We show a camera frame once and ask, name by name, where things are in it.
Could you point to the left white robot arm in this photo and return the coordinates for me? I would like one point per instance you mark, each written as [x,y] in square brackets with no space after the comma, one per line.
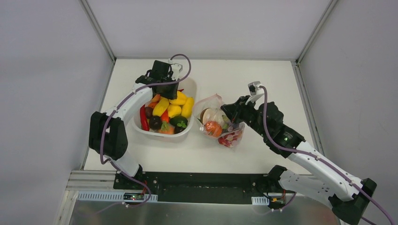
[107,134]

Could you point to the yellow banana toy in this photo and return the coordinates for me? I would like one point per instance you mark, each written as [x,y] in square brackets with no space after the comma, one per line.
[160,107]

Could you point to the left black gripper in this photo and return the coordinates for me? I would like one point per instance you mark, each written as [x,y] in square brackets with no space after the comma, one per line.
[167,91]

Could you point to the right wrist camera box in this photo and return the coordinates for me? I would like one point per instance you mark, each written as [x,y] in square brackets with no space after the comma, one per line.
[255,92]

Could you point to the dark brown fig toy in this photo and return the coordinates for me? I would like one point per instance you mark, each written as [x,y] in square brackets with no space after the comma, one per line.
[148,112]

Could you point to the yellow bell pepper toy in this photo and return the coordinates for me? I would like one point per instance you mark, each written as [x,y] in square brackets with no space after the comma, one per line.
[180,100]

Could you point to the red cherry bunch green stem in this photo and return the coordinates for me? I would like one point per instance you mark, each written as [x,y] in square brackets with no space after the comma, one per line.
[231,139]

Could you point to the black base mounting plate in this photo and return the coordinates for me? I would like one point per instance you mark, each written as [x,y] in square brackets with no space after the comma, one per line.
[222,188]

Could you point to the brown mushroom slice toy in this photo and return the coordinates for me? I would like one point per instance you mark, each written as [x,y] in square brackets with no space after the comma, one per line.
[207,114]

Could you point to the peach toy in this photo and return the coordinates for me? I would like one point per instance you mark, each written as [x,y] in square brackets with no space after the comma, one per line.
[154,101]

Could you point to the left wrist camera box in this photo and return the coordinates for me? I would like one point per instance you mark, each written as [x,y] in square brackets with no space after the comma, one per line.
[176,70]

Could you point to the orange pumpkin toy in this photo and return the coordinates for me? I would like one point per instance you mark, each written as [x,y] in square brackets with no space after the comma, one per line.
[213,128]

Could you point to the red chili pepper toy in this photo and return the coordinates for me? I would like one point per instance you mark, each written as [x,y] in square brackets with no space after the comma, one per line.
[143,119]

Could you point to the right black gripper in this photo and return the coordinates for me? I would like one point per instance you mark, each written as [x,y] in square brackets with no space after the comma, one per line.
[235,110]

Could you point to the dark green avocado toy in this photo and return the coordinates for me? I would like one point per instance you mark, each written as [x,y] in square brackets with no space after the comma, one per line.
[180,124]

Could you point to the clear pink-dotted zip bag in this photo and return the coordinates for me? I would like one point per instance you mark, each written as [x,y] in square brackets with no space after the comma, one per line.
[214,101]

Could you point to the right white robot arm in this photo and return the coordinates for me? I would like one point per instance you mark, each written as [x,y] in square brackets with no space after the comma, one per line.
[346,195]

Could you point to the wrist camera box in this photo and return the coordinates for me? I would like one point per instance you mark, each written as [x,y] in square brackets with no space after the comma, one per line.
[255,92]
[176,70]

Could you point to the yellow lemon toy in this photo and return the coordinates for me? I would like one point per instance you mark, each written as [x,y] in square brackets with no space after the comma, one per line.
[174,110]

